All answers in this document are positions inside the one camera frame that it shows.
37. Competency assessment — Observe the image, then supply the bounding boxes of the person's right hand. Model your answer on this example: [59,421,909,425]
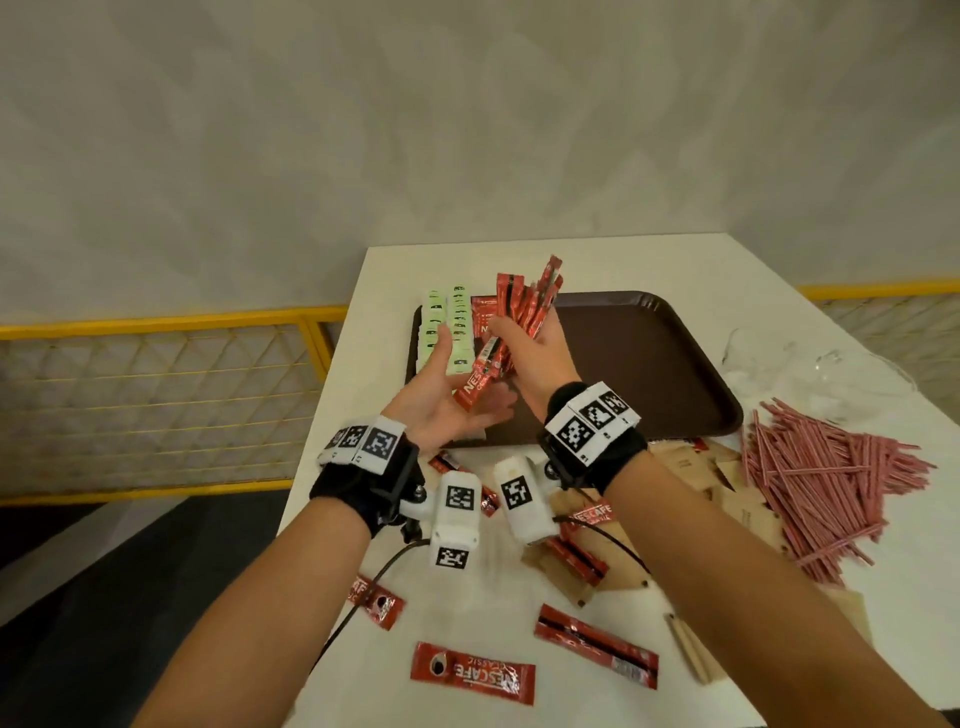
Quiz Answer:
[487,307,583,423]

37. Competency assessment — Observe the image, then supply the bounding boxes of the person's left hand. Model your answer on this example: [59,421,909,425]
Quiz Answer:
[382,323,519,457]

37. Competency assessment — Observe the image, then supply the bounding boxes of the neat rows of tea bags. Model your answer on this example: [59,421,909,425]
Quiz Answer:
[416,283,475,376]

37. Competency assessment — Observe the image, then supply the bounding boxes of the brown plastic tray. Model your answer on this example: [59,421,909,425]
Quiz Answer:
[404,290,745,450]

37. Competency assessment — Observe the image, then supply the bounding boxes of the pile of brown sugar packets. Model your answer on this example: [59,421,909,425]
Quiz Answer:
[521,438,875,685]

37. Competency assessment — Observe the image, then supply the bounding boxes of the pile of red Nescafe sachets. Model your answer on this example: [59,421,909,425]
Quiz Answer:
[346,438,710,706]

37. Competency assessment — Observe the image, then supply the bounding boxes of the clear glass cups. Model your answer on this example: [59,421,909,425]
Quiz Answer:
[719,323,920,425]

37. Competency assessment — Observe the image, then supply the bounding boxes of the pile of pink stirrer sticks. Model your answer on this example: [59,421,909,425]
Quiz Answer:
[740,397,937,586]

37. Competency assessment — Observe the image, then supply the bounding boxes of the person's left forearm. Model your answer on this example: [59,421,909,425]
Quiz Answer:
[131,496,373,728]

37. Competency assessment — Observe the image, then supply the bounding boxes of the person's right forearm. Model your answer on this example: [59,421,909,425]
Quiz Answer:
[603,449,950,728]

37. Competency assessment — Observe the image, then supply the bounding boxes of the left wristband with marker tiles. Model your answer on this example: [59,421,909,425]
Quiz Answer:
[309,414,425,538]

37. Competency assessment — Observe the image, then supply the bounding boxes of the wristband with marker tiles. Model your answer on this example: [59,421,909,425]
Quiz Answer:
[539,380,650,493]
[309,414,425,538]

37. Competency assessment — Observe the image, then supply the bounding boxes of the right wristband with marker tiles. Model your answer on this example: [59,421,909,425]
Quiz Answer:
[539,380,650,493]

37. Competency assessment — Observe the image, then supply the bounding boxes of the marker cube on right wrist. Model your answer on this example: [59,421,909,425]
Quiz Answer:
[492,453,564,547]

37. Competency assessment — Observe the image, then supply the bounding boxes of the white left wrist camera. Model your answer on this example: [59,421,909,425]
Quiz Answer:
[399,470,483,571]

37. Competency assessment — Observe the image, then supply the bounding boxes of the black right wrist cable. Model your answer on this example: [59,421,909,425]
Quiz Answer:
[552,513,650,575]

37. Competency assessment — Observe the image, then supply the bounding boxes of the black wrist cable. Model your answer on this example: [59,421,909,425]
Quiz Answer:
[311,538,433,669]
[552,513,650,575]

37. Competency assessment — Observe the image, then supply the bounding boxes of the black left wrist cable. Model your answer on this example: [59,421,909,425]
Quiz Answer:
[311,538,433,669]

